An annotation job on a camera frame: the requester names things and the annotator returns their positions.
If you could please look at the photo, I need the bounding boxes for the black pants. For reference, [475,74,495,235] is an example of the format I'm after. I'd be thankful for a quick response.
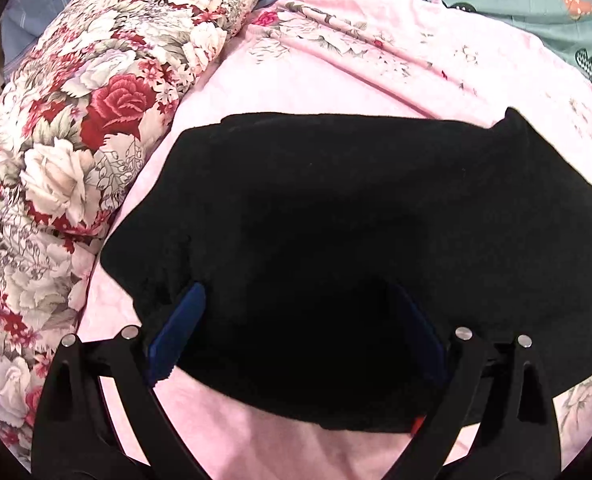
[99,106,592,434]

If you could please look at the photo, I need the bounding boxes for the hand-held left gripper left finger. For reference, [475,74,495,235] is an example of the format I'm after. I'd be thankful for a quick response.
[31,282,207,480]

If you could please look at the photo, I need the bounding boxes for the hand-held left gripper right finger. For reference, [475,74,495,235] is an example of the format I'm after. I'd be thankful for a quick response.
[391,282,562,480]

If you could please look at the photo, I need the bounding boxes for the red rose floral quilt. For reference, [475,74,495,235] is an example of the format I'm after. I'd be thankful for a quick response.
[0,0,267,472]

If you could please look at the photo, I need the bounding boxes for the pink floral bedsheet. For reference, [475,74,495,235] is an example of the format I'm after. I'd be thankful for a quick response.
[76,0,592,480]

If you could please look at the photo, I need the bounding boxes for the blue plaid pillow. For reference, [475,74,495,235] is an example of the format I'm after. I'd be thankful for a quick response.
[0,0,324,73]

